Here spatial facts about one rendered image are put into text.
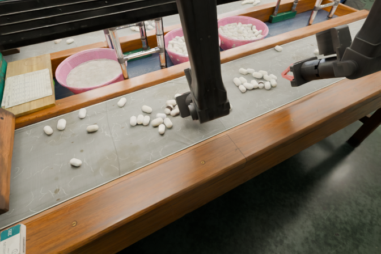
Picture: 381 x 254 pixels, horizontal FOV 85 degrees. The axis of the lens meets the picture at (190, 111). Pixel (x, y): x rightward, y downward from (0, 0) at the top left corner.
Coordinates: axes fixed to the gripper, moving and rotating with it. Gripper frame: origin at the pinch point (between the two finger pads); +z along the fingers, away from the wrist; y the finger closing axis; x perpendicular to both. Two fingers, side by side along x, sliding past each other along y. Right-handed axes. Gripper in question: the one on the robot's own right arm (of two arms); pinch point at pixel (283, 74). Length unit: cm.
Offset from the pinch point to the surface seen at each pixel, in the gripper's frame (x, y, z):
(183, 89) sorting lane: -5.5, 29.9, 17.8
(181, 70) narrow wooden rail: -12.6, 26.8, 22.1
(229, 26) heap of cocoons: -27, -14, 42
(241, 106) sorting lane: 5.8, 16.5, 4.8
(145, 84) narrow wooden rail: -11.5, 41.6, 21.7
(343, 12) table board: -17, -94, 36
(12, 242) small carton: 10, 81, -7
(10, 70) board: -32, 85, 43
